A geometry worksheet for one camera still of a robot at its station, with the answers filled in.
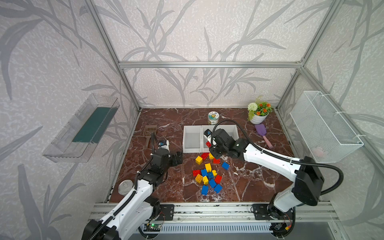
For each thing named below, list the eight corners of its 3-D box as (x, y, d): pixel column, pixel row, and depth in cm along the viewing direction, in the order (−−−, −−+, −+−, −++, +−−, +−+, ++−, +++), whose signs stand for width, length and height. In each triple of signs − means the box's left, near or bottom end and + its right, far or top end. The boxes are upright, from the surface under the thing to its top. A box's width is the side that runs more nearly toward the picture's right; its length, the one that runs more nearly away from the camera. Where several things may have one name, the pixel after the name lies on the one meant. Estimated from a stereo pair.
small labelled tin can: (208, 126, 111) (208, 118, 104) (208, 119, 116) (208, 111, 109) (218, 126, 111) (219, 118, 104) (217, 119, 116) (218, 111, 109)
